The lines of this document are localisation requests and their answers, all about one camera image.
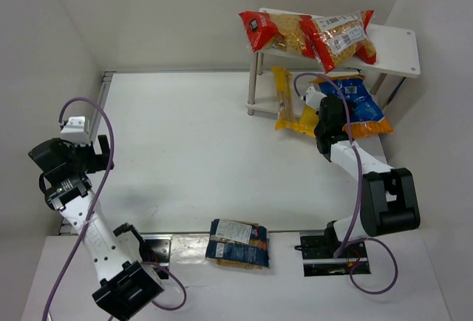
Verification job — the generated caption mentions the thin yellow spaghetti pack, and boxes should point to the thin yellow spaghetti pack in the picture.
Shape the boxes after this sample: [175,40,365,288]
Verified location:
[271,67,299,131]

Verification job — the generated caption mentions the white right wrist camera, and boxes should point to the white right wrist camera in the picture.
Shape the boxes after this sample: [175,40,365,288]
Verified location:
[304,87,326,110]

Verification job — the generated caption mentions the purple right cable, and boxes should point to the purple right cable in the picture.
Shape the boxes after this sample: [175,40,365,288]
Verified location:
[293,72,399,294]

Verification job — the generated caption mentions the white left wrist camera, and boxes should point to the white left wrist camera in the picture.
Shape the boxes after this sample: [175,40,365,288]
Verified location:
[60,116,91,146]

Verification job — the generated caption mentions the dark blue pasta bag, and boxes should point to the dark blue pasta bag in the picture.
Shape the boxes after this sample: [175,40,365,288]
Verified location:
[205,219,270,270]

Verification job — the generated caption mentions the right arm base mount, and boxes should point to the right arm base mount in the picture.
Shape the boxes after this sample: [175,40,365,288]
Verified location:
[294,230,371,277]

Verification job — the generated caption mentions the white two-tier shelf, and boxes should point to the white two-tier shelf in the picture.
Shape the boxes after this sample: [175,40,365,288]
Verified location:
[247,24,421,115]

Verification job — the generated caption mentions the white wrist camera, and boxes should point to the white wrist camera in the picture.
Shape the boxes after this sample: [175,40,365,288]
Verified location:
[60,116,91,146]
[304,87,326,110]

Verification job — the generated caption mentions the red pasta bag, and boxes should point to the red pasta bag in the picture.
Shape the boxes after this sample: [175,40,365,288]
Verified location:
[299,10,377,72]
[239,11,316,59]

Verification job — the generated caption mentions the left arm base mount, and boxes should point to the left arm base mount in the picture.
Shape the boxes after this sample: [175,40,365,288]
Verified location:
[139,234,171,270]

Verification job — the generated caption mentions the wide yellow spaghetti pack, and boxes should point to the wide yellow spaghetti pack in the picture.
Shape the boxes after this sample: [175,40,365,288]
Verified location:
[297,106,319,138]

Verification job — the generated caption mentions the red pasta bag right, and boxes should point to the red pasta bag right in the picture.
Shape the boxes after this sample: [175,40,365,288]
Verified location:
[299,10,377,72]

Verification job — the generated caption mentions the red pasta bag left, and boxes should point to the red pasta bag left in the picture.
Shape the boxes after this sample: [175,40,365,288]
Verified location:
[239,11,316,59]

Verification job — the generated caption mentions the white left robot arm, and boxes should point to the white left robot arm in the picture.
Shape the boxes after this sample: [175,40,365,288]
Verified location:
[29,135,164,320]

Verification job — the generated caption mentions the blue orange pasta bag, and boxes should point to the blue orange pasta bag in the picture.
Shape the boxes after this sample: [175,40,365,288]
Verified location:
[311,75,393,139]

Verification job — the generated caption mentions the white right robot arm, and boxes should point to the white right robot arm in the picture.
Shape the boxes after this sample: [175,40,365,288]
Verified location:
[315,96,421,257]

